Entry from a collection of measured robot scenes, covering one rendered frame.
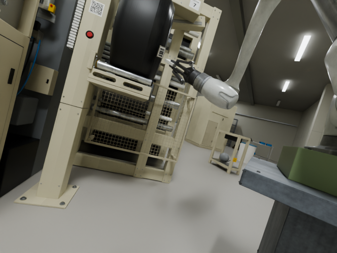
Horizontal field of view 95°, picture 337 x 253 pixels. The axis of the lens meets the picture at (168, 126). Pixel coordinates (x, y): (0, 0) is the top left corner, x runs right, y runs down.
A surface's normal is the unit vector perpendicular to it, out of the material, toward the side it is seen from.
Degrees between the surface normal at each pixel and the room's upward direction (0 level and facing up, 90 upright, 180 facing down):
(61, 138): 90
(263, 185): 90
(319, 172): 90
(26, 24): 90
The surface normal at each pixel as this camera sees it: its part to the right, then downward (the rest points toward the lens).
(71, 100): 0.22, 0.11
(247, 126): -0.50, -0.11
